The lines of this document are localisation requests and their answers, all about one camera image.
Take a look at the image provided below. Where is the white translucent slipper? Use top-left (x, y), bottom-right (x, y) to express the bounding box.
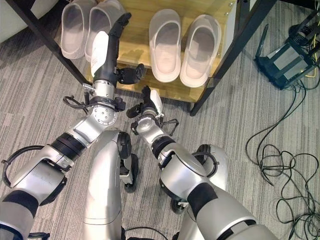
top-left (179, 14), bottom-right (223, 89)
top-left (60, 0), bottom-right (97, 60)
top-left (84, 0), bottom-right (127, 64)
top-left (148, 8), bottom-right (182, 84)

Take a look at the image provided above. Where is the wooden shoe rack shelf board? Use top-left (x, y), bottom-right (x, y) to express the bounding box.
top-left (84, 0), bottom-right (237, 104)

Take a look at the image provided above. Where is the tangled black floor cable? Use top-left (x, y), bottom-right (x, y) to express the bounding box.
top-left (245, 79), bottom-right (320, 240)

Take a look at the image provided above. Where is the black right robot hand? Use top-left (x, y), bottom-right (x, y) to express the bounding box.
top-left (126, 85), bottom-right (164, 119)

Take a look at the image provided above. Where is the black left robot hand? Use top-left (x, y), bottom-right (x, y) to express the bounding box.
top-left (90, 12), bottom-right (146, 86)

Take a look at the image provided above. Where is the thin yellow cable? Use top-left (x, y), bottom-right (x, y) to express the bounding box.
top-left (302, 29), bottom-right (320, 79)

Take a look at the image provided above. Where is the black metal shoe rack frame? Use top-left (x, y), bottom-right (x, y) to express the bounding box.
top-left (4, 0), bottom-right (279, 117)

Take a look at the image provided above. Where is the silver left robot leg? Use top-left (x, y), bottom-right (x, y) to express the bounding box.
top-left (81, 129), bottom-right (140, 226)

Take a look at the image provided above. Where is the black electronic box with antenna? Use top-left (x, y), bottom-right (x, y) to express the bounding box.
top-left (254, 23), bottom-right (320, 91)

